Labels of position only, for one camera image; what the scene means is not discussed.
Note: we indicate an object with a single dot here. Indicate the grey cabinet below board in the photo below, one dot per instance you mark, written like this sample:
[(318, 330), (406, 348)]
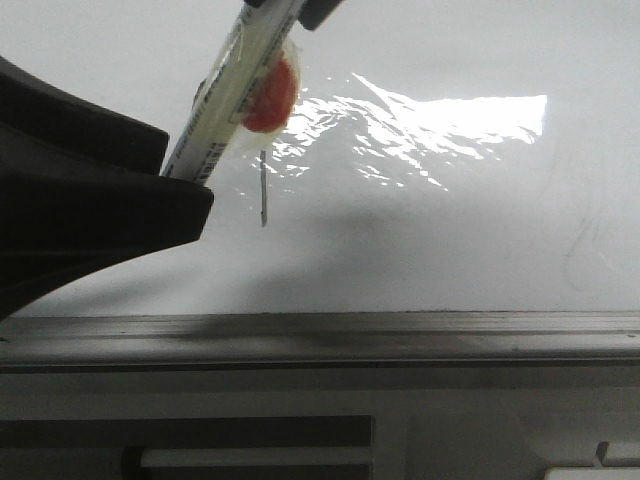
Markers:
[(473, 422)]

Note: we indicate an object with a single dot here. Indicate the white black whiteboard marker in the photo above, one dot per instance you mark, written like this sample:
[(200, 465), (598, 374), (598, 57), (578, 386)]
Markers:
[(223, 101)]

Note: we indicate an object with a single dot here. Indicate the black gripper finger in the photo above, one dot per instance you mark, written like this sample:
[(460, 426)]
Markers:
[(81, 190), (315, 12)]

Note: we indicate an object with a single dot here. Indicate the red magnet under tape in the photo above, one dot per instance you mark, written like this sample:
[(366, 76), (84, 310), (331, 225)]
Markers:
[(274, 103)]

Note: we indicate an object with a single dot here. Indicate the grey aluminium whiteboard frame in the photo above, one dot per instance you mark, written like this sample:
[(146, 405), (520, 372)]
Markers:
[(353, 338)]

